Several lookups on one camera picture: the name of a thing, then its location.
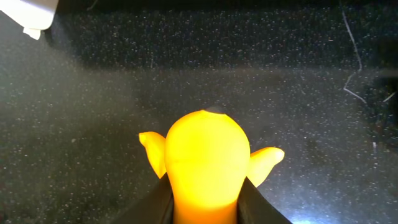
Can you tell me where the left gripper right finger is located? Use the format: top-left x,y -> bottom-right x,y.
237,176 -> 294,224

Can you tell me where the white shelf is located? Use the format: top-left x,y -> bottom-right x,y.
0,0 -> 60,41

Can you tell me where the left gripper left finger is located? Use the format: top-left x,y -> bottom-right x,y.
111,172 -> 174,224

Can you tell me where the yellow rubber duck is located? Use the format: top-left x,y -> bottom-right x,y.
138,108 -> 285,224

